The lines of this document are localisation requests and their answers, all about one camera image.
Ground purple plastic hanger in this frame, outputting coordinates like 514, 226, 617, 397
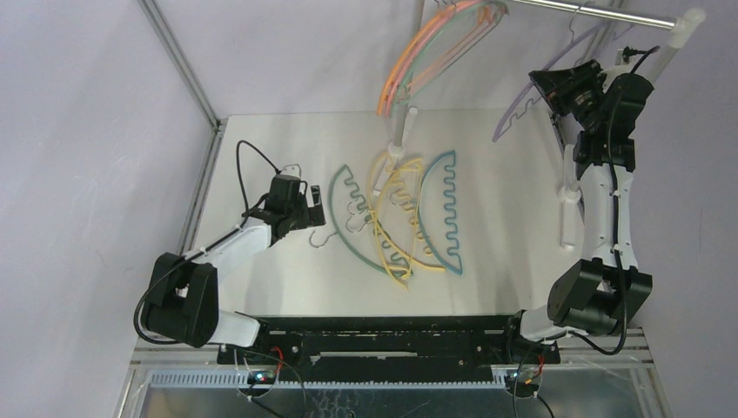
492, 22, 607, 143

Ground pink plastic hanger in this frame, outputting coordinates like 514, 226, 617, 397
382, 0, 491, 117

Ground light green plastic hanger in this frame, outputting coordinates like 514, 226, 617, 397
392, 0, 510, 111

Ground teal plastic hanger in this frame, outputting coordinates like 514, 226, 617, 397
417, 150, 464, 276

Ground orange plastic hanger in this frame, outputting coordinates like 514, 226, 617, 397
376, 5, 461, 118

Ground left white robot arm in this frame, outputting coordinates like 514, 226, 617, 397
133, 173, 325, 363

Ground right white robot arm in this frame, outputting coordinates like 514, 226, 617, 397
502, 60, 654, 362

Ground dark green plastic hanger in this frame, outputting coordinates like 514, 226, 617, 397
307, 164, 409, 279

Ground pale yellow plastic hanger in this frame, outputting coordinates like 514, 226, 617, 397
367, 151, 405, 210

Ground chrome clothes rack bar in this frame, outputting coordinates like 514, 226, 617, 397
513, 0, 679, 30

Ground left small circuit board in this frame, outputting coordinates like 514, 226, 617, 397
247, 371, 278, 387

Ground small circuit board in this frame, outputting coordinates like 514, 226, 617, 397
247, 371, 278, 387
505, 372, 532, 387

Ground right small circuit board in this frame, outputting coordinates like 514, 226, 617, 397
505, 372, 532, 387

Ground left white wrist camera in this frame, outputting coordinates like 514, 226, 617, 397
279, 164, 302, 179

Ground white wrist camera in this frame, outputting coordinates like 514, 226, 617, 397
279, 164, 302, 179
614, 47, 634, 74

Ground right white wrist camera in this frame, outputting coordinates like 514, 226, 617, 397
614, 47, 634, 74

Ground white clothes rack left post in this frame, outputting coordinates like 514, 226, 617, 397
387, 0, 426, 165

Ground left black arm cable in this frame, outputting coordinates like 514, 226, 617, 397
132, 139, 283, 346

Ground left aluminium frame profile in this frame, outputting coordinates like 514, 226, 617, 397
113, 1, 225, 417

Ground aluminium frame profile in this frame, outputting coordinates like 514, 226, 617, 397
550, 0, 673, 418
113, 1, 225, 417

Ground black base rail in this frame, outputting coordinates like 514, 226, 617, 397
217, 314, 560, 381

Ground white slotted cable duct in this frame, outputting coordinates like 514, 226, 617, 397
148, 367, 509, 390

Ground right aluminium frame profile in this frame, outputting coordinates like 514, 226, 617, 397
550, 0, 673, 418

